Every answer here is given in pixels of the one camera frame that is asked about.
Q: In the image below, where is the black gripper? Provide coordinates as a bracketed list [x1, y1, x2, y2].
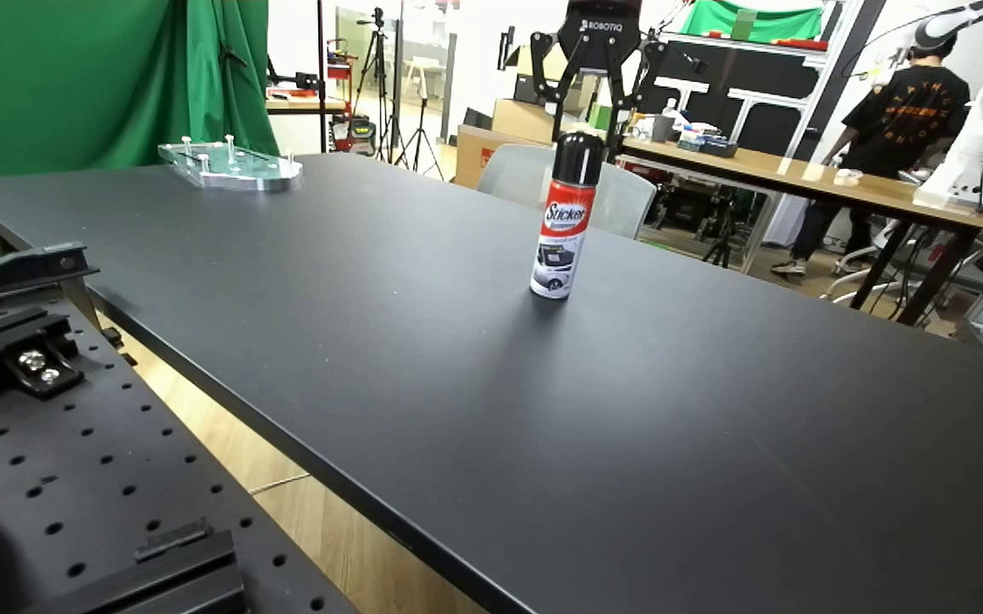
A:
[550, 0, 644, 151]

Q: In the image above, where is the black spray can lid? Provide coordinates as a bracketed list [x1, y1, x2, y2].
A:
[552, 130, 612, 190]

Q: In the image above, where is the red white spray can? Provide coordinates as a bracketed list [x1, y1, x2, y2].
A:
[527, 180, 604, 308]

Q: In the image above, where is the cardboard box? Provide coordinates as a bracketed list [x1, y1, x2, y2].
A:
[449, 99, 570, 190]

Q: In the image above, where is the grey chair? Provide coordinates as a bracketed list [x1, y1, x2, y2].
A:
[478, 142, 561, 215]
[593, 164, 663, 242]

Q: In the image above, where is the black shelf unit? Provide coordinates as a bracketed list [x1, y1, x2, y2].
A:
[633, 34, 827, 158]

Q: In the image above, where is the green cloth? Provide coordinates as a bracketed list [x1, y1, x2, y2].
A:
[674, 0, 831, 49]

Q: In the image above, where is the small black tripod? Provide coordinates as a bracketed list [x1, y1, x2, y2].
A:
[699, 190, 751, 273]

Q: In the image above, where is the long wooden desk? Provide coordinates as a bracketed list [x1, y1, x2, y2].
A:
[614, 134, 983, 328]

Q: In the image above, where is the small wooden table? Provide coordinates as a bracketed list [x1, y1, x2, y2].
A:
[261, 87, 355, 121]

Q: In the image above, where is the person in orange-print shirt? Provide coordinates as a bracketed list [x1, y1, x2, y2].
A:
[772, 25, 975, 283]

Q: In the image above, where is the clear acrylic plate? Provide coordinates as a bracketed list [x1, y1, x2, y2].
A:
[153, 134, 304, 194]

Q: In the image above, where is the green backdrop curtain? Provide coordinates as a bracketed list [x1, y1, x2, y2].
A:
[0, 0, 282, 273]

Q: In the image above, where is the black perforated breadboard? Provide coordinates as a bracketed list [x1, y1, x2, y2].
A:
[0, 303, 357, 614]

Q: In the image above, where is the black clamp with screws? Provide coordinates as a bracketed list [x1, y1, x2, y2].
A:
[0, 309, 87, 403]

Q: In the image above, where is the black metal bar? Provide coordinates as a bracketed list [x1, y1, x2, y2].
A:
[45, 519, 251, 614]

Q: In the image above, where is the camera tripod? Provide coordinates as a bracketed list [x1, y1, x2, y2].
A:
[390, 0, 449, 184]

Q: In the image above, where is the black metal bracket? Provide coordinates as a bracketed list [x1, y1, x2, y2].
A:
[0, 240, 99, 316]

